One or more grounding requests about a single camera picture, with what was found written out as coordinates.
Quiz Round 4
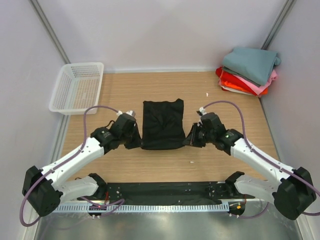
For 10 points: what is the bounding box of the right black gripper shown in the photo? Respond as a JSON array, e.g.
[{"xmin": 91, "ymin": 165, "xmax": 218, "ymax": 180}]
[{"xmin": 183, "ymin": 122, "xmax": 215, "ymax": 148}]

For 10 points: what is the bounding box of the black t shirt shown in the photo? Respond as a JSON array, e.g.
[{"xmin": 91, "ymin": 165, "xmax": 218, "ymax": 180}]
[{"xmin": 141, "ymin": 98, "xmax": 186, "ymax": 151}]

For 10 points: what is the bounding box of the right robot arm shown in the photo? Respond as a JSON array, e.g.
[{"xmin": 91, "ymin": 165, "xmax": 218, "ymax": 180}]
[{"xmin": 183, "ymin": 111, "xmax": 317, "ymax": 220}]

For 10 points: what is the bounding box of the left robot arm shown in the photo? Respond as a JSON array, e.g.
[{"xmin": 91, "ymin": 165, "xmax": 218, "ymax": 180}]
[{"xmin": 22, "ymin": 110, "xmax": 138, "ymax": 217}]

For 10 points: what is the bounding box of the folded white t shirt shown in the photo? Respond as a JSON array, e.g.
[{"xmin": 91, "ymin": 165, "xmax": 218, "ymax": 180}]
[{"xmin": 221, "ymin": 86, "xmax": 252, "ymax": 96}]

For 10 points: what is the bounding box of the folded orange t shirt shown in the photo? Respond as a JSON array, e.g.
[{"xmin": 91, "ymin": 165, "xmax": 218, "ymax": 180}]
[{"xmin": 218, "ymin": 80, "xmax": 268, "ymax": 96}]

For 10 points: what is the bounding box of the folded red t shirt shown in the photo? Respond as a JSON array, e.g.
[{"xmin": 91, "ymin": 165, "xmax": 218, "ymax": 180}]
[{"xmin": 215, "ymin": 67, "xmax": 246, "ymax": 88}]

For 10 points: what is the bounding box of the folded pink t shirt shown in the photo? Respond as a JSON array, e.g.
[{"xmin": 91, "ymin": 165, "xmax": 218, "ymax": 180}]
[{"xmin": 234, "ymin": 69, "xmax": 278, "ymax": 95}]

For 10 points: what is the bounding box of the white plastic basket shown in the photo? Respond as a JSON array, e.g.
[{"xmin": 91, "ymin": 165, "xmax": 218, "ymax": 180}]
[{"xmin": 48, "ymin": 62, "xmax": 104, "ymax": 116}]

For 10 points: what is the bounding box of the folded grey t shirt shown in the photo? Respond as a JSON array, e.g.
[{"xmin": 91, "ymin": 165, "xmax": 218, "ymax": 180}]
[{"xmin": 222, "ymin": 66, "xmax": 261, "ymax": 87}]

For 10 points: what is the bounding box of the folded teal t shirt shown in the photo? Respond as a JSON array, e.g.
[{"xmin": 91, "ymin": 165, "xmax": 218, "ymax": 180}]
[{"xmin": 222, "ymin": 47, "xmax": 282, "ymax": 84}]

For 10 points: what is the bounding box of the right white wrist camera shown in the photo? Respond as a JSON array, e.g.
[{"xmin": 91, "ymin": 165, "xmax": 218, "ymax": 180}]
[{"xmin": 196, "ymin": 107, "xmax": 207, "ymax": 126}]

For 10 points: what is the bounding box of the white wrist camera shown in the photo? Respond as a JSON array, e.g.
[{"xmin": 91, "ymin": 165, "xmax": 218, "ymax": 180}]
[
  {"xmin": 196, "ymin": 107, "xmax": 207, "ymax": 126},
  {"xmin": 116, "ymin": 110, "xmax": 136, "ymax": 117}
]

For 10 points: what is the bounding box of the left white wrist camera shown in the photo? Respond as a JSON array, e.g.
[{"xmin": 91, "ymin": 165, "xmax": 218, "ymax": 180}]
[{"xmin": 116, "ymin": 110, "xmax": 136, "ymax": 117}]

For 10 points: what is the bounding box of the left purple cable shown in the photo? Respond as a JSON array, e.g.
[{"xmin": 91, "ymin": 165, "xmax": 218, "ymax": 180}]
[{"xmin": 19, "ymin": 105, "xmax": 126, "ymax": 228}]

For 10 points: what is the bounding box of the purple cable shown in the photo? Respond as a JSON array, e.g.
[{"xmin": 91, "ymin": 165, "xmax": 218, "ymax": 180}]
[
  {"xmin": 202, "ymin": 100, "xmax": 320, "ymax": 220},
  {"xmin": 19, "ymin": 105, "xmax": 126, "ymax": 228}
]

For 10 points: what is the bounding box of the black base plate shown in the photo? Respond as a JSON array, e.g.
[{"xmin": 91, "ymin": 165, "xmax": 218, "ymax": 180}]
[{"xmin": 76, "ymin": 181, "xmax": 256, "ymax": 206}]

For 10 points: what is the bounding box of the white slotted cable duct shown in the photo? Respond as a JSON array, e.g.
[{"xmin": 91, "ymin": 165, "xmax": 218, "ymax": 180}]
[{"xmin": 54, "ymin": 202, "xmax": 229, "ymax": 214}]

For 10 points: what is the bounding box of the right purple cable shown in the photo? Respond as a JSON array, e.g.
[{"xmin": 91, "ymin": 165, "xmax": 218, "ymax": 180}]
[{"xmin": 202, "ymin": 100, "xmax": 320, "ymax": 220}]

